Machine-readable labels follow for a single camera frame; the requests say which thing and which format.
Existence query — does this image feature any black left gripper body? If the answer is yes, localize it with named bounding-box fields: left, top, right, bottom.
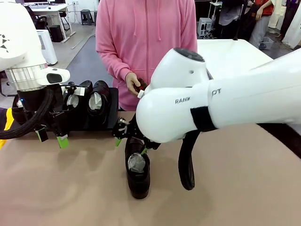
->
left=11, top=103, right=59, bottom=130

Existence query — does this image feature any black leather buckle shoe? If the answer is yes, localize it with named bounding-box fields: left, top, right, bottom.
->
left=124, top=136, right=151, bottom=200
left=61, top=80, right=94, bottom=130
left=87, top=80, right=113, bottom=129

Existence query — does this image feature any white computer case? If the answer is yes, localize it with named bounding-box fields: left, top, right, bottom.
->
left=197, top=17, right=214, bottom=38

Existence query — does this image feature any black office chair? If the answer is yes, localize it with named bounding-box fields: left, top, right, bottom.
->
left=23, top=6, right=50, bottom=31

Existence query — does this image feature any person in pink hoodie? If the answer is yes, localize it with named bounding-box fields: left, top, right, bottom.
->
left=95, top=0, right=198, bottom=111

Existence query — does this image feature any black velcro strap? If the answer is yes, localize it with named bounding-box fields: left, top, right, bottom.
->
left=190, top=106, right=217, bottom=132

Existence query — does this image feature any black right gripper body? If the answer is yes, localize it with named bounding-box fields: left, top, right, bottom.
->
left=128, top=116, right=151, bottom=142

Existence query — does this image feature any background person red shirt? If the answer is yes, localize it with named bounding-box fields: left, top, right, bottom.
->
left=249, top=0, right=276, bottom=49

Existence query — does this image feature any black shoe stand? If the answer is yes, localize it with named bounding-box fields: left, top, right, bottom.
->
left=11, top=88, right=119, bottom=131

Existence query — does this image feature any person's right forearm pink sleeve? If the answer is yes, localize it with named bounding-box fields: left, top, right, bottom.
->
left=96, top=42, right=132, bottom=82

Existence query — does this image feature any white air purifier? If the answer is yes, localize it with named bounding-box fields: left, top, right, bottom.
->
left=36, top=30, right=58, bottom=66

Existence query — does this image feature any white table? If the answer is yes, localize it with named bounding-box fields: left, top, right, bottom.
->
left=196, top=39, right=275, bottom=71

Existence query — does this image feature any yellow fabric item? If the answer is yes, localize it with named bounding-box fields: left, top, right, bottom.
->
left=0, top=108, right=15, bottom=149

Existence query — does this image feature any brown wooden shoe brush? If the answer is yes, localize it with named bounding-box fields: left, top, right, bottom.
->
left=135, top=77, right=149, bottom=94

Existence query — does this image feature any black right arm hose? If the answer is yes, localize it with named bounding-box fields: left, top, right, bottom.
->
left=178, top=130, right=200, bottom=191

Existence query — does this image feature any black computer tower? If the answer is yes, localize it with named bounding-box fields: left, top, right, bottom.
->
left=49, top=24, right=64, bottom=42

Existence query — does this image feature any white tissue paper stuffing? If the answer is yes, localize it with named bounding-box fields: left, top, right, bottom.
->
left=88, top=91, right=103, bottom=111
left=127, top=153, right=146, bottom=174
left=66, top=95, right=79, bottom=108

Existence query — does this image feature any grey bin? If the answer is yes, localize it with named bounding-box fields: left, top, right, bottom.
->
left=260, top=36, right=275, bottom=50

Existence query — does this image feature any black pole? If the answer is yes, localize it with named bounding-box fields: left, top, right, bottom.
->
left=234, top=0, right=246, bottom=41

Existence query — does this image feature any person's right hand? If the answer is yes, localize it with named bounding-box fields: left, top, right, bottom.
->
left=125, top=72, right=142, bottom=96

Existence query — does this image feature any black stool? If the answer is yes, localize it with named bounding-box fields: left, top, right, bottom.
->
left=80, top=9, right=97, bottom=26

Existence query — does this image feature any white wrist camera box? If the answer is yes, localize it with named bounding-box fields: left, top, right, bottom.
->
left=70, top=86, right=86, bottom=97

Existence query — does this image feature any white office desk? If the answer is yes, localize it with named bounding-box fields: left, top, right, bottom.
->
left=28, top=3, right=73, bottom=43

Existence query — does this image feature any background person grey shirt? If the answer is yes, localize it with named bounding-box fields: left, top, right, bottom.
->
left=217, top=0, right=245, bottom=40

